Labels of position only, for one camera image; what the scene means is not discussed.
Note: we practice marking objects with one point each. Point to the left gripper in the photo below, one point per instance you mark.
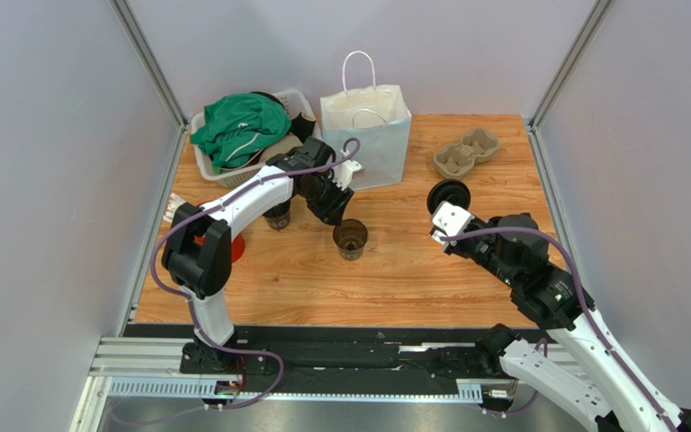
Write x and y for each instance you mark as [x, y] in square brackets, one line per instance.
[334, 211]

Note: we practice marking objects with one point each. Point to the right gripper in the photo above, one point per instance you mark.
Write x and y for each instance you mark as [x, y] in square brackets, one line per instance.
[448, 245]

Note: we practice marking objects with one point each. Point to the black cup stack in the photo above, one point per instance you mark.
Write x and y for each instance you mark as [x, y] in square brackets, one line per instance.
[279, 216]

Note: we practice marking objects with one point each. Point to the single black coffee cup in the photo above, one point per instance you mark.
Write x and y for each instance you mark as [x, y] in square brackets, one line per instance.
[350, 238]

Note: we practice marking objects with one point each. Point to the black cup lid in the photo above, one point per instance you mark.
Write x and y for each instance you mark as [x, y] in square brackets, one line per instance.
[452, 191]

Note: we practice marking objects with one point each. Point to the white paper bag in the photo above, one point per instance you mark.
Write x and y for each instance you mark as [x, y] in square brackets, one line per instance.
[378, 116]

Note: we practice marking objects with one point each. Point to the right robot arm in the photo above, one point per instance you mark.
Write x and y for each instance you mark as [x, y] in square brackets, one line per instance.
[617, 396]

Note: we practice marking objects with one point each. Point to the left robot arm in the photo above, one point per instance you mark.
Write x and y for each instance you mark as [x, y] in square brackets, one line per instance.
[197, 250]

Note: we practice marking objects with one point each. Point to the beige cloth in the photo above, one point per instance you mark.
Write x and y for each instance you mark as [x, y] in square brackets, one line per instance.
[281, 147]

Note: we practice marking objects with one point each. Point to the black cloth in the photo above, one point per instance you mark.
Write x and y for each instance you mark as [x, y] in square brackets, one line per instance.
[302, 126]

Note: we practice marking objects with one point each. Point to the white plastic basket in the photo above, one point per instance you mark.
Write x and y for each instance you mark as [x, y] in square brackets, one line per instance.
[295, 104]

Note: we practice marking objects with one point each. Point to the red cup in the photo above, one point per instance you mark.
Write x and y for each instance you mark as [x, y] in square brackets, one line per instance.
[238, 244]

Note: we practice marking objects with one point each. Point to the green cloth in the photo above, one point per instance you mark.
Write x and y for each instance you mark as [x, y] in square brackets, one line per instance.
[238, 126]

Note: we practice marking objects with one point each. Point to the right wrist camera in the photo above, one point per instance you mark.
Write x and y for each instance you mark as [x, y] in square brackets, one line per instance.
[449, 220]

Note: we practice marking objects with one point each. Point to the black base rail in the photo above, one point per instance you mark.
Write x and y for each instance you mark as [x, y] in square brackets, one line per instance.
[347, 360]

